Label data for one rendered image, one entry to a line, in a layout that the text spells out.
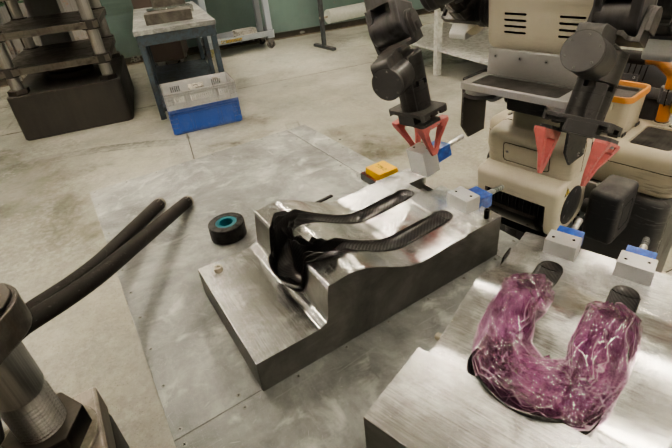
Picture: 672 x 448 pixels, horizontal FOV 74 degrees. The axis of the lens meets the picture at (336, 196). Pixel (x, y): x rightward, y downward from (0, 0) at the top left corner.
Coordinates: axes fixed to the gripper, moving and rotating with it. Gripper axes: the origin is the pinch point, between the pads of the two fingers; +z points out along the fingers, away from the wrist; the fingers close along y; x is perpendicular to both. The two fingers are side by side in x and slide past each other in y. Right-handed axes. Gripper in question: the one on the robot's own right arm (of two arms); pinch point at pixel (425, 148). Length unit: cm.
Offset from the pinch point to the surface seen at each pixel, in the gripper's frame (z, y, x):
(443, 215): 8.9, 9.8, -6.6
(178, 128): 52, -324, 4
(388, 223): 7.3, 4.9, -15.7
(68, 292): -6, -6, -67
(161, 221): 0, -29, -50
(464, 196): 6.6, 11.3, -2.1
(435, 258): 9.8, 16.9, -15.7
